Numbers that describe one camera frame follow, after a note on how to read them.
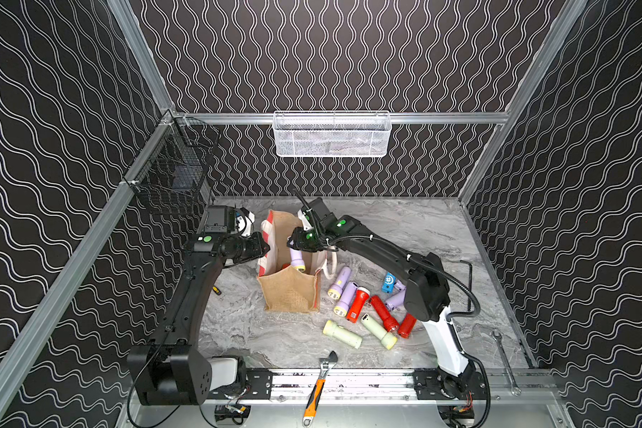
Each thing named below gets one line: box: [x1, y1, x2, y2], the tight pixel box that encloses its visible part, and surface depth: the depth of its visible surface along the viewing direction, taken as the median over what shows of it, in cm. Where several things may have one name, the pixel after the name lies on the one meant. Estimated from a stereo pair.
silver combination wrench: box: [490, 329, 522, 397], surface depth 81 cm
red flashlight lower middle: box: [370, 295, 401, 333], surface depth 86 cm
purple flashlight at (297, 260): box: [288, 247, 306, 273], surface depth 83 cm
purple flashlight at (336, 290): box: [327, 265, 353, 301], surface depth 92 cm
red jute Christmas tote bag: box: [256, 209, 338, 314], surface depth 87 cm
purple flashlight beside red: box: [333, 280, 360, 318], surface depth 89 cm
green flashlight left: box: [322, 320, 363, 349], surface depth 83 cm
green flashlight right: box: [360, 313, 398, 351], surface depth 84 cm
